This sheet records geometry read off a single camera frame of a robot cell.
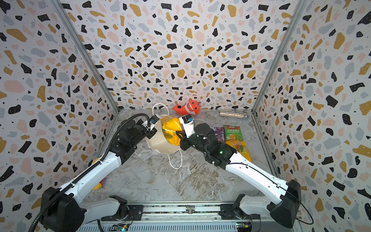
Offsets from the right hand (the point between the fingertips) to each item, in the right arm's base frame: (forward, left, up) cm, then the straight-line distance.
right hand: (174, 130), depth 65 cm
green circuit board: (-35, +27, -35) cm, 56 cm away
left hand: (+12, +12, -4) cm, 18 cm away
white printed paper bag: (+15, +17, -35) cm, 42 cm away
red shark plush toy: (+43, -6, -27) cm, 51 cm away
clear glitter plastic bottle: (+38, -48, -32) cm, 69 cm away
